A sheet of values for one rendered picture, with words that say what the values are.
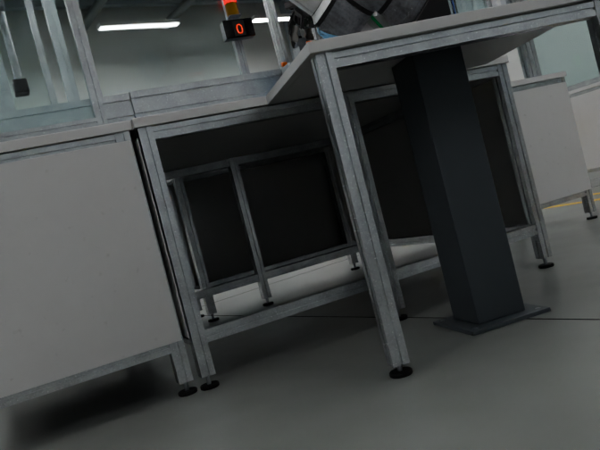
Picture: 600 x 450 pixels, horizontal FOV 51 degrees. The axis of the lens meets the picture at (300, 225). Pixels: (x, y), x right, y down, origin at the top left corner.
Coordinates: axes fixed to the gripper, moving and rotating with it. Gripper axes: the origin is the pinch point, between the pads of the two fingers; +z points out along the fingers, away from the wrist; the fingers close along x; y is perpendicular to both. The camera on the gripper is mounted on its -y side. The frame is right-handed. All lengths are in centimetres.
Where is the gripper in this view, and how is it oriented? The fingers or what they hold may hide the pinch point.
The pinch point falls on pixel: (298, 43)
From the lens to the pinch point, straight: 255.4
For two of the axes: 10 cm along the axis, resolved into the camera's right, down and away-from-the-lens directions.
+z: -0.7, 7.8, 6.2
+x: 8.8, -2.4, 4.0
